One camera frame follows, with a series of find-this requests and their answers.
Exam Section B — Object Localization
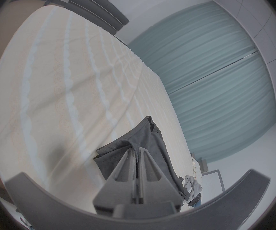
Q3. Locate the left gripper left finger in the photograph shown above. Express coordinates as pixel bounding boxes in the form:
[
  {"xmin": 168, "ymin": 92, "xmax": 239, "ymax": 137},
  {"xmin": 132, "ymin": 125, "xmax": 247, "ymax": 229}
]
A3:
[{"xmin": 93, "ymin": 148, "xmax": 138, "ymax": 211}]

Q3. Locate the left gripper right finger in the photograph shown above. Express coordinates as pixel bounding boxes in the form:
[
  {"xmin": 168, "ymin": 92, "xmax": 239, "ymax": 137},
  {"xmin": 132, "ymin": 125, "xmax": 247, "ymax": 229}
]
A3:
[{"xmin": 138, "ymin": 147, "xmax": 184, "ymax": 211}]

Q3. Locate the black T-shirt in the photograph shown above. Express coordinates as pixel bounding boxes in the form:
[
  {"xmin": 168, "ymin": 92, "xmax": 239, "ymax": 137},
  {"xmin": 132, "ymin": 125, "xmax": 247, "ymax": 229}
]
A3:
[{"xmin": 94, "ymin": 115, "xmax": 191, "ymax": 202}]

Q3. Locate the bed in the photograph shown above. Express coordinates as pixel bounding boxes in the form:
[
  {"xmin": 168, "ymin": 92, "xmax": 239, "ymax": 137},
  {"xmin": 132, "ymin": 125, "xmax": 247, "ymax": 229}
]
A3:
[{"xmin": 0, "ymin": 5, "xmax": 226, "ymax": 211}]

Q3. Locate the grey garment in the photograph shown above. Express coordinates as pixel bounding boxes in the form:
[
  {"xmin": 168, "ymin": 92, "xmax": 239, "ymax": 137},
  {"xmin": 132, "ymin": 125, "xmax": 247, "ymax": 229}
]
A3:
[{"xmin": 184, "ymin": 175, "xmax": 203, "ymax": 196}]

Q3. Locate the white printed pillow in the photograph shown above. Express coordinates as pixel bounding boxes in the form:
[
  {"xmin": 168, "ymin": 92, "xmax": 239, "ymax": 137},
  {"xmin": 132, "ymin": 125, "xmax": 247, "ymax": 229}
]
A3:
[{"xmin": 191, "ymin": 158, "xmax": 202, "ymax": 177}]

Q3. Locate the grey bedside table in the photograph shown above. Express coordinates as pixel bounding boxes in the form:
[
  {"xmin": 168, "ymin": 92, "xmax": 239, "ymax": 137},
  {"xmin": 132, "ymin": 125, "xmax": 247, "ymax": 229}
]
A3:
[{"xmin": 191, "ymin": 153, "xmax": 209, "ymax": 173}]

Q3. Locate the black chest of drawers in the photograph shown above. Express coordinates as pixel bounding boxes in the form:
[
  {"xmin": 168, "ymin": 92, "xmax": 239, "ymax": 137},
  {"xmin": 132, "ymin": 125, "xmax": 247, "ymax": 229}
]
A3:
[{"xmin": 67, "ymin": 0, "xmax": 130, "ymax": 32}]

